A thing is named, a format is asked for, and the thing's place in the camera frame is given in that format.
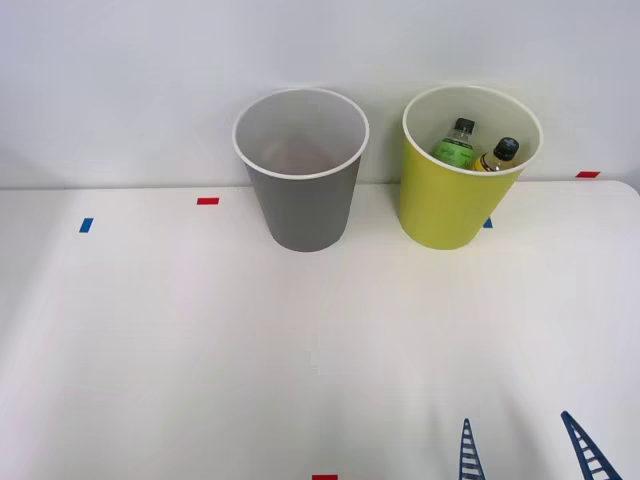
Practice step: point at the grey plastic waste bin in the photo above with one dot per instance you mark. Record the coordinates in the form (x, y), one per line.
(305, 210)

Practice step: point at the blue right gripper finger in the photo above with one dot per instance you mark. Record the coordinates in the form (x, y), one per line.
(564, 414)
(467, 422)

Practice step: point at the green label plastic bottle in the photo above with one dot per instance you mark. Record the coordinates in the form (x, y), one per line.
(454, 150)

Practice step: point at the yellow label plastic bottle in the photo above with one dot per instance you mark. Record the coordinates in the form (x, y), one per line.
(492, 161)

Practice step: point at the yellow-green plastic waste bin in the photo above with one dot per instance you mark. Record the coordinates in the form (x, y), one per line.
(440, 205)

